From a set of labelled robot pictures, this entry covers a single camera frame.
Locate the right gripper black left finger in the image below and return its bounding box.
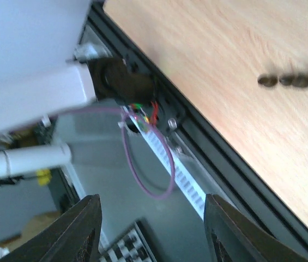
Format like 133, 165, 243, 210
0, 194, 101, 262

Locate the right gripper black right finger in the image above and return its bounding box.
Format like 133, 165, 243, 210
203, 194, 308, 261

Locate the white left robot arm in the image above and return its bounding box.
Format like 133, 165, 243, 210
0, 57, 156, 135

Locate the checkered calibration board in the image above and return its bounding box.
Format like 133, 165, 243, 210
98, 220, 160, 261

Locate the dark chess pieces left cluster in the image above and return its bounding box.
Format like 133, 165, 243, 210
257, 74, 308, 88

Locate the black enclosure frame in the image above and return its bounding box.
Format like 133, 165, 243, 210
87, 1, 308, 248

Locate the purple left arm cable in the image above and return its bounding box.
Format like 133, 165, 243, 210
61, 106, 176, 200

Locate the white cylinder outside enclosure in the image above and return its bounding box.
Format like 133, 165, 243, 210
0, 143, 71, 180

